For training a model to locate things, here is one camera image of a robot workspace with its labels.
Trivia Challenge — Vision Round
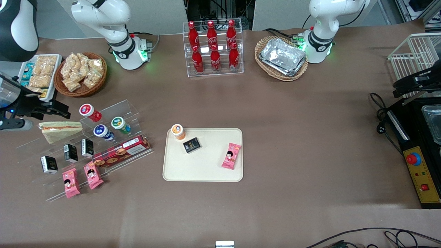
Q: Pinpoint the white wire basket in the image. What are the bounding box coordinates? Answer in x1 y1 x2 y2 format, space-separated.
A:
387 33 441 100

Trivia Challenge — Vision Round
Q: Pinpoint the clear acrylic bottle rack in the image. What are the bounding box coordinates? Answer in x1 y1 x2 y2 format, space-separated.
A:
182 18 244 78

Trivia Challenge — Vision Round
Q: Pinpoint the black power cable with plug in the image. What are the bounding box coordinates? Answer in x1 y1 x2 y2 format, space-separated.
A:
370 92 404 156

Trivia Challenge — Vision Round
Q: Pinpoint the clear bag of crackers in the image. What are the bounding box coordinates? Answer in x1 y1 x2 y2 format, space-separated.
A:
83 70 101 89
61 55 77 80
88 59 104 73
63 77 82 93
70 52 89 79

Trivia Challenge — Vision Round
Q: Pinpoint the pink snack packet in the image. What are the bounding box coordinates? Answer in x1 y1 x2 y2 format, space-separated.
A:
84 161 104 190
62 168 81 199
221 143 242 171

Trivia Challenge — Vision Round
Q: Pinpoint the red lid cup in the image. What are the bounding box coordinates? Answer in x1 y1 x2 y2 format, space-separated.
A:
79 103 102 123

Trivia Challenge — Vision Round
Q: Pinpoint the orange lid cup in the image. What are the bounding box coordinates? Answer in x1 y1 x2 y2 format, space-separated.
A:
171 124 186 141

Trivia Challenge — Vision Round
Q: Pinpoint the clear acrylic stepped shelf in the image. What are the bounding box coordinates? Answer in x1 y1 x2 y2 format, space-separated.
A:
16 99 154 202

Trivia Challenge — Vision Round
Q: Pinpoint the black machine lever handle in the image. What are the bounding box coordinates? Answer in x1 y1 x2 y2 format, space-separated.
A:
392 65 441 99

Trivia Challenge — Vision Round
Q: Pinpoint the black cable bundle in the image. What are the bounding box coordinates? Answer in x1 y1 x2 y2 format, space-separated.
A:
185 0 250 30

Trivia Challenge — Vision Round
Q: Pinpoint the small black box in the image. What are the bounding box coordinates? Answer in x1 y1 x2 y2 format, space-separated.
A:
63 144 79 163
41 156 58 174
81 138 94 158
183 137 202 154

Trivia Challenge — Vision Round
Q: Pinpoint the long black cable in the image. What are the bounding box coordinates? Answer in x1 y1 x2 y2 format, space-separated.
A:
305 227 441 248

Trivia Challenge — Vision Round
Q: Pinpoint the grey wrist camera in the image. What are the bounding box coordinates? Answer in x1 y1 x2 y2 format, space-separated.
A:
0 118 33 132

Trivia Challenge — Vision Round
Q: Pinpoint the looped black cable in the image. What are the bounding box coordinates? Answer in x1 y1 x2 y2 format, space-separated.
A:
384 230 441 248

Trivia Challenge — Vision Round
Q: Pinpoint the white rectangular snack tray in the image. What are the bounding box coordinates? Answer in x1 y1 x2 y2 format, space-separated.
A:
17 54 63 102

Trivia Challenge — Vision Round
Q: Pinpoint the dark brown wicker basket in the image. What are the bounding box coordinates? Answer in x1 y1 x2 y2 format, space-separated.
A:
53 52 107 97

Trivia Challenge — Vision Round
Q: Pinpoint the triangle sandwich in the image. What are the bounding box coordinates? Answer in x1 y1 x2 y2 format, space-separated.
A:
38 121 84 144

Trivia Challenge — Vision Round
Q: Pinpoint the aluminium foil tray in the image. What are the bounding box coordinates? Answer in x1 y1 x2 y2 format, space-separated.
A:
259 38 307 77

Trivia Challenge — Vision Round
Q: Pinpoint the light wicker basket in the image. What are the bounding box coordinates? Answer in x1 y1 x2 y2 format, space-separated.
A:
255 36 309 82

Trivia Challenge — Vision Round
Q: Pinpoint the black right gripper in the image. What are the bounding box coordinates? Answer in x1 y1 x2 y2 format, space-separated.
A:
0 73 71 120

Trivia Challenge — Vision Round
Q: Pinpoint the foil container in machine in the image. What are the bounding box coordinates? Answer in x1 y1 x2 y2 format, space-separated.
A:
421 104 441 145

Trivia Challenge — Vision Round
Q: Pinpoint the red emergency stop button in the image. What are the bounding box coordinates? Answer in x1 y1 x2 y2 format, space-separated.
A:
406 152 422 166

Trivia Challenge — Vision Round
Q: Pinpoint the beige plastic tray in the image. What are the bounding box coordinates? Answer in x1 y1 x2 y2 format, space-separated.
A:
162 128 244 182

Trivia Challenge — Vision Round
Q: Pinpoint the red cookie box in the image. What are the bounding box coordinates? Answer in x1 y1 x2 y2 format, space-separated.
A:
92 135 151 168

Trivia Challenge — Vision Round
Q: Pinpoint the red cola bottle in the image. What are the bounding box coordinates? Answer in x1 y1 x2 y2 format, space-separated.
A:
192 45 205 74
228 42 240 71
206 21 218 48
210 44 222 72
188 21 201 49
226 20 238 45

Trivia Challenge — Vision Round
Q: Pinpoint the green lid cup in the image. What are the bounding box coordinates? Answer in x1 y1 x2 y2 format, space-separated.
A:
111 116 132 135

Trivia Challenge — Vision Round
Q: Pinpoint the black sealing machine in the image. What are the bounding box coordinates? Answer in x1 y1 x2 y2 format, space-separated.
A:
385 96 441 209

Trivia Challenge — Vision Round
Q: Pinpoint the blue lid cup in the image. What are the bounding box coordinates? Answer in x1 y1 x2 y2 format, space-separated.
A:
93 124 114 142

